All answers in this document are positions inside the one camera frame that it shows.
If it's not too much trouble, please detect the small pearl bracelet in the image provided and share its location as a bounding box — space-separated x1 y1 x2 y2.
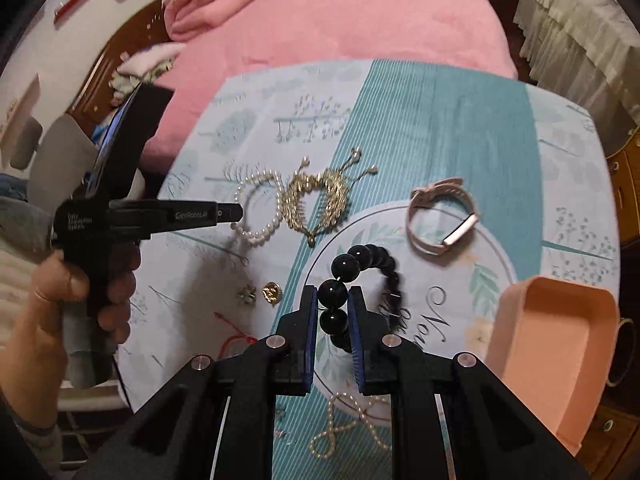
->
230 168 286 247

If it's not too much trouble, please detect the grey flower brooch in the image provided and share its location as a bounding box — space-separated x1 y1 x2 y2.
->
236 284 256 304

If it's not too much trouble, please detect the red string bracelet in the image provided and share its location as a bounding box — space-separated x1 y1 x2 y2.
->
214 310 260 361

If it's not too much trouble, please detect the gold round pendant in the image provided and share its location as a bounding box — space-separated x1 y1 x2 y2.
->
262 282 282 306

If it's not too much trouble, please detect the long pearl necklace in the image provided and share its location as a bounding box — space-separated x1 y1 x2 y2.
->
308 391 394 461

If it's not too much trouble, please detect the black bead bracelet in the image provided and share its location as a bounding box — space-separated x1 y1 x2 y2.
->
316 242 409 354

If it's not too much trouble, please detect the rose gold smart watch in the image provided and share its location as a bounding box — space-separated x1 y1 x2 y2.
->
405 177 480 256

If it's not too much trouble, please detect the person left hand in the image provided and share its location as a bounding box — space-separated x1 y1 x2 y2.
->
1 244 141 429

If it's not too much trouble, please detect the grey chair with clothes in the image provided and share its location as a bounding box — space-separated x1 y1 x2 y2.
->
0 114 147 271

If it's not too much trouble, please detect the floral pillow pile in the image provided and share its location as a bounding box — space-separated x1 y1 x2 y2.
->
108 42 186 107

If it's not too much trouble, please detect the peach plastic drawer tray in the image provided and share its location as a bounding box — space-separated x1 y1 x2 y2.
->
485 276 620 454

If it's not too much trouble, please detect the wooden headboard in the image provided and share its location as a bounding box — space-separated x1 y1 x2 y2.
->
67 0 172 131

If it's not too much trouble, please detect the wooden desk with drawers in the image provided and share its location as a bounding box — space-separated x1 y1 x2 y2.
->
577 130 639 479

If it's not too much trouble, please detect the teal patterned tablecloth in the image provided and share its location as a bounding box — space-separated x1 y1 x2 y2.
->
118 61 620 408

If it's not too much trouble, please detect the pink bed cover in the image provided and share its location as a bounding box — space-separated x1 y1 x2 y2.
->
141 0 518 174

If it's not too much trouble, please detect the cream lace covered piano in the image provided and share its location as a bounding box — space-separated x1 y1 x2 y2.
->
514 0 639 155

